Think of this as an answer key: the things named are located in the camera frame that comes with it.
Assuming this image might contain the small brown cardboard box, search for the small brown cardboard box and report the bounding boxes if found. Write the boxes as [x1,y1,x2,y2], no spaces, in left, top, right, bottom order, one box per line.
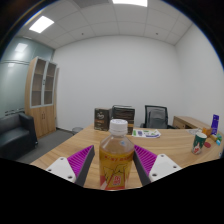
[126,123,135,136]

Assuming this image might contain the grey ceiling air vent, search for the grey ceiling air vent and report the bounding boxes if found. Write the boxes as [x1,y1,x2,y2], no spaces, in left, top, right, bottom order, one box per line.
[72,0,113,9]

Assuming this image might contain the small rectangular ceiling light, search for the small rectangular ceiling light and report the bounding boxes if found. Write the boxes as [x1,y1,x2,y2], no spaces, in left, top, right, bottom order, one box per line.
[28,15,55,34]

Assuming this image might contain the slim dark brown box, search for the slim dark brown box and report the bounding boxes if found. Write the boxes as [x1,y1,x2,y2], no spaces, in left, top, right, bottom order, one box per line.
[93,107,112,132]

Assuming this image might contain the orange box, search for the orange box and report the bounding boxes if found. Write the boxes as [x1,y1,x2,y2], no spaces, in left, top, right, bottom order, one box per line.
[201,127,213,138]

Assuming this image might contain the black leather sofa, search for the black leather sofa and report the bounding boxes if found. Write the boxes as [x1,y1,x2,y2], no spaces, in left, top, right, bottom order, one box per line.
[0,113,39,160]

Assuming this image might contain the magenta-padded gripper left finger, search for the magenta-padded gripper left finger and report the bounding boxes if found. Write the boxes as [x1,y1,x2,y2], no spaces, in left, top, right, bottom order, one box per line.
[45,144,96,187]

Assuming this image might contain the wooden side desk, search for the wooden side desk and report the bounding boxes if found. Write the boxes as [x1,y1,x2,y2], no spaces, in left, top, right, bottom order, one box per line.
[172,115,212,130]

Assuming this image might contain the black mesh-back office chair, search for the black mesh-back office chair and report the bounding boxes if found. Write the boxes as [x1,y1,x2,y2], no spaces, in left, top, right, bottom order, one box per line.
[139,104,176,130]

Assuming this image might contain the large dark brown box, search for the large dark brown box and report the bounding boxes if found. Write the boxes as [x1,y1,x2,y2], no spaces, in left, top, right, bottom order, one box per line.
[110,104,136,135]

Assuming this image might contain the green white-lined mug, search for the green white-lined mug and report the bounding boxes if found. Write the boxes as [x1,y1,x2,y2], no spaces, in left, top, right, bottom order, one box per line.
[191,131,208,155]

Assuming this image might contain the white paper with circle print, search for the white paper with circle print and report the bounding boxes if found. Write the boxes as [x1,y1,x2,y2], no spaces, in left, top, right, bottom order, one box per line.
[188,128,201,136]

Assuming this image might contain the large rectangular ceiling light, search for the large rectangular ceiling light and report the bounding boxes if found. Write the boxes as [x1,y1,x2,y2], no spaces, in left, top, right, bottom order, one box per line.
[111,0,149,8]

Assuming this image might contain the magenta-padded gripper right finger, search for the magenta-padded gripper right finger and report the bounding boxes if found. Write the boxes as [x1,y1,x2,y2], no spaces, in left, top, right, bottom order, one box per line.
[133,144,183,186]

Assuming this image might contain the green and white leaflet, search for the green and white leaflet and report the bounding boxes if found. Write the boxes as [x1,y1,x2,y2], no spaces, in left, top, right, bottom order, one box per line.
[131,128,162,139]

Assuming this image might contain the purple standing pouch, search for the purple standing pouch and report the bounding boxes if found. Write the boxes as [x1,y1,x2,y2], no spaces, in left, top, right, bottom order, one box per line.
[210,114,220,136]

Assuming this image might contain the yellow-labelled tea bottle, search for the yellow-labelled tea bottle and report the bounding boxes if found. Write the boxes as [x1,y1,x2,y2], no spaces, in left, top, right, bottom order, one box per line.
[98,118,136,191]

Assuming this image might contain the wooden glass-door shelf cabinet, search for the wooden glass-door shelf cabinet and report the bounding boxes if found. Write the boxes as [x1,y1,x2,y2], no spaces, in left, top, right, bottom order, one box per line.
[24,55,60,139]

